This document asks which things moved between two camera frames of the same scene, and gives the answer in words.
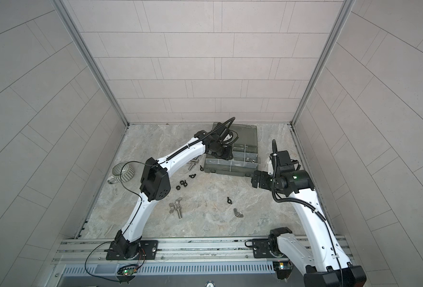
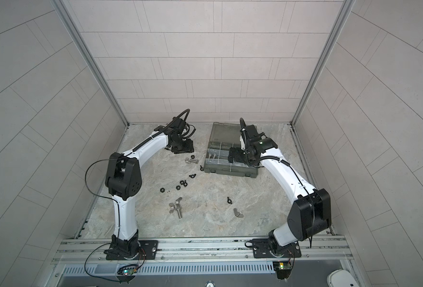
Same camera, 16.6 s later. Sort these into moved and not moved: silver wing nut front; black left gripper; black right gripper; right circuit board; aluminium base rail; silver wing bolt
Moved: black left gripper; black right gripper
Not moved: right circuit board; silver wing nut front; silver wing bolt; aluminium base rail
